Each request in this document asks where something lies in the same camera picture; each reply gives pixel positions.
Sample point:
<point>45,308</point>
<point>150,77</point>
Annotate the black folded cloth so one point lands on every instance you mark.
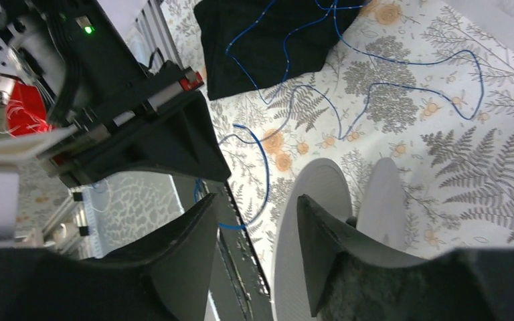
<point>250,45</point>

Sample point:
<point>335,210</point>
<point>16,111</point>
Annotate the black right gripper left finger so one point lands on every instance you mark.
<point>164,275</point>

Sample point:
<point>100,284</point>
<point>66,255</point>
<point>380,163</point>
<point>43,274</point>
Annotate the white perforated spool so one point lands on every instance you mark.
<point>319,223</point>

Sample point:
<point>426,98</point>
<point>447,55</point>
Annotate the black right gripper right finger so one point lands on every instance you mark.
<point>466,283</point>

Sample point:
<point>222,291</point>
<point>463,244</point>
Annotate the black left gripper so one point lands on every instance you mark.
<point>126,117</point>

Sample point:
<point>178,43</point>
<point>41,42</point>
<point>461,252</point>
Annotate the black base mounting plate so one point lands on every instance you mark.
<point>239,289</point>

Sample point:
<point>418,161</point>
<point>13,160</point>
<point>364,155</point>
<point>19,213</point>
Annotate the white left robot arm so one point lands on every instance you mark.
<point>119,113</point>

